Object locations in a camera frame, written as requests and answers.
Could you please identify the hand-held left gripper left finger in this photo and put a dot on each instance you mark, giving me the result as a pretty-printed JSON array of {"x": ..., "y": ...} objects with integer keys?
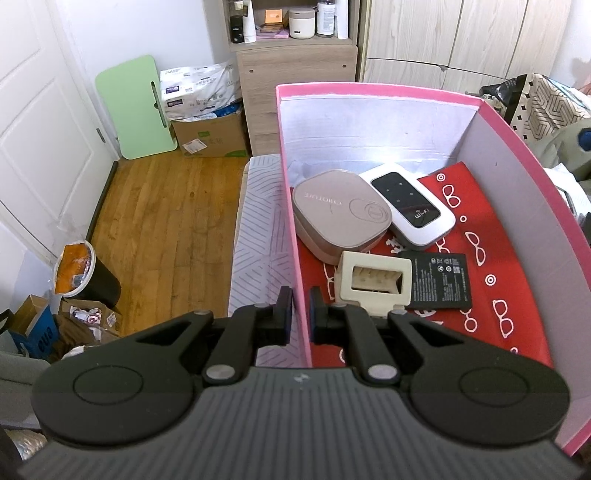
[{"x": 287, "y": 314}]

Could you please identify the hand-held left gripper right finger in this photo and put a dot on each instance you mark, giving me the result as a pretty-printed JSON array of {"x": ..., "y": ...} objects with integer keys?
[{"x": 314, "y": 314}]

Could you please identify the cream plastic frame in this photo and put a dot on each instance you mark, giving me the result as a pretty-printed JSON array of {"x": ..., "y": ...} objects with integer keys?
[{"x": 344, "y": 277}]

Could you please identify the beige rounded case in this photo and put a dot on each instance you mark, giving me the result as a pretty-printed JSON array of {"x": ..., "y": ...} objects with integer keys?
[{"x": 332, "y": 207}]

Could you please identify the black battery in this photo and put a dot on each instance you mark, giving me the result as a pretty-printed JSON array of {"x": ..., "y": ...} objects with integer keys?
[{"x": 434, "y": 281}]

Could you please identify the white pocket router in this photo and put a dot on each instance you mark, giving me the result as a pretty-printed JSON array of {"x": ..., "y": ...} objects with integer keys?
[{"x": 415, "y": 207}]

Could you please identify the pink cardboard box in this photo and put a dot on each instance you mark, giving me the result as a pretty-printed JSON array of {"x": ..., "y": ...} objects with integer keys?
[{"x": 369, "y": 134}]

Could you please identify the black bin with orange bag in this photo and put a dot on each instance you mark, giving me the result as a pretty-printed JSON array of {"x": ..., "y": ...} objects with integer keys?
[{"x": 101, "y": 286}]

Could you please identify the brown shipping carton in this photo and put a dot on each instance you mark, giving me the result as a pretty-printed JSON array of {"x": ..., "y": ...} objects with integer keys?
[{"x": 212, "y": 136}]

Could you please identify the red printed cloth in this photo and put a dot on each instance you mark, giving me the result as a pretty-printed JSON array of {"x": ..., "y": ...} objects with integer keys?
[{"x": 508, "y": 286}]

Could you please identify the open brown cardboard box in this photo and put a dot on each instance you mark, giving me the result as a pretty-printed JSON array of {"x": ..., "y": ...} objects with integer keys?
[{"x": 83, "y": 318}]

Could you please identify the wooden shelf cabinet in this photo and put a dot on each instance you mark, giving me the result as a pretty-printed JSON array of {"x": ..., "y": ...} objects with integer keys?
[{"x": 295, "y": 78}]

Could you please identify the white tissue pack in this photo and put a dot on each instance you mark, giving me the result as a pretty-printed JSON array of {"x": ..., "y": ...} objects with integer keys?
[{"x": 198, "y": 87}]

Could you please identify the blue cardboard box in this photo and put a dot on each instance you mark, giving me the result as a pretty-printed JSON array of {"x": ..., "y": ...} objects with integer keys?
[{"x": 41, "y": 332}]

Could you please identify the light green board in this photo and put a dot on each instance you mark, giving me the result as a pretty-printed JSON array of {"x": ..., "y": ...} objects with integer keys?
[{"x": 134, "y": 106}]

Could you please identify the black bottle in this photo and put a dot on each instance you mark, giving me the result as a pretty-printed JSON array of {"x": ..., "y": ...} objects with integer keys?
[{"x": 237, "y": 30}]

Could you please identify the white jar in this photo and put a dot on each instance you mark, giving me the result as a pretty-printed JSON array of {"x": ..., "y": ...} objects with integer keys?
[{"x": 302, "y": 24}]

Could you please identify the slim white bottle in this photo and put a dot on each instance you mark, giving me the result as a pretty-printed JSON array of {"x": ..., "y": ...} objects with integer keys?
[{"x": 250, "y": 25}]

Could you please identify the white paper roll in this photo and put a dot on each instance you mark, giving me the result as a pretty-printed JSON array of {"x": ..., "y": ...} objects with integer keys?
[{"x": 342, "y": 21}]

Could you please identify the white labelled bottle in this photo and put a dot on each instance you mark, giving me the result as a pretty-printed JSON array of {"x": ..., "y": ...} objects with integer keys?
[{"x": 325, "y": 19}]

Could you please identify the light wooden wardrobe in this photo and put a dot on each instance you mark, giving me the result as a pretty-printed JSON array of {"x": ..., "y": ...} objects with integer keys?
[{"x": 415, "y": 37}]

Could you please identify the small orange box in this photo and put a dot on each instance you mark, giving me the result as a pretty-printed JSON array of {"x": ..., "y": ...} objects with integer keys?
[{"x": 273, "y": 16}]

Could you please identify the olive green duvet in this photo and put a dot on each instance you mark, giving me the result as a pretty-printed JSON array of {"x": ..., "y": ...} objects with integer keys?
[{"x": 568, "y": 147}]

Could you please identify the patterned tote bag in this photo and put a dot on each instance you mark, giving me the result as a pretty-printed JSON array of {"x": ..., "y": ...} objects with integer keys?
[{"x": 549, "y": 106}]

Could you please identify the white door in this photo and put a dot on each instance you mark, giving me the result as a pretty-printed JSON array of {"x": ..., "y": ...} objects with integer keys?
[{"x": 37, "y": 115}]

